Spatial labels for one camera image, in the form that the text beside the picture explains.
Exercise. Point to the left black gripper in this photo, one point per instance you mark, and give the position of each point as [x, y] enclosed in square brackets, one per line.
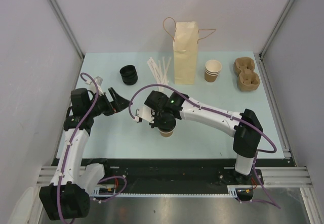
[122, 103]

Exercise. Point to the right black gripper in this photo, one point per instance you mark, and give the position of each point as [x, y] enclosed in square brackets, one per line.
[154, 124]

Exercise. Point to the brown paper coffee cup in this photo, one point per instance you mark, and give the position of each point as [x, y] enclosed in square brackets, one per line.
[165, 133]

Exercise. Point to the black plastic cup lid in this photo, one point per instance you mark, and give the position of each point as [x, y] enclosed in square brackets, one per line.
[167, 124]

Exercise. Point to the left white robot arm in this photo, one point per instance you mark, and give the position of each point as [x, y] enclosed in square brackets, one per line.
[68, 194]

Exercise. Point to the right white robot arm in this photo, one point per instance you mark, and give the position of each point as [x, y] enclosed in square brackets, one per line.
[244, 128]

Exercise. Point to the stack of black lids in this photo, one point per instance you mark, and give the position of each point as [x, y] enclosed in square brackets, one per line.
[129, 74]

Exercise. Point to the pile of white straws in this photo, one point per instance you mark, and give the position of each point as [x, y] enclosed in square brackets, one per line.
[159, 70]

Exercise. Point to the stack of paper cups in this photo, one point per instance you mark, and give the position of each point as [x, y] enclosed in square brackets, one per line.
[212, 70]

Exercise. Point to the tan paper bag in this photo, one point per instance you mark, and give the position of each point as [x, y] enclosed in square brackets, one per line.
[186, 37]

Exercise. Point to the brown pulp cup carriers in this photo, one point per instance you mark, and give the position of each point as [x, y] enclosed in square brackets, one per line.
[247, 79]

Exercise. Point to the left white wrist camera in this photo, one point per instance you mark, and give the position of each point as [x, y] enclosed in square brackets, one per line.
[95, 87]

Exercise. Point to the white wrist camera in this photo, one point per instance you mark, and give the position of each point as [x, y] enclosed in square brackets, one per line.
[95, 87]
[144, 113]

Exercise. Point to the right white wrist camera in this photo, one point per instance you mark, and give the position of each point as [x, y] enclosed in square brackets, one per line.
[144, 113]

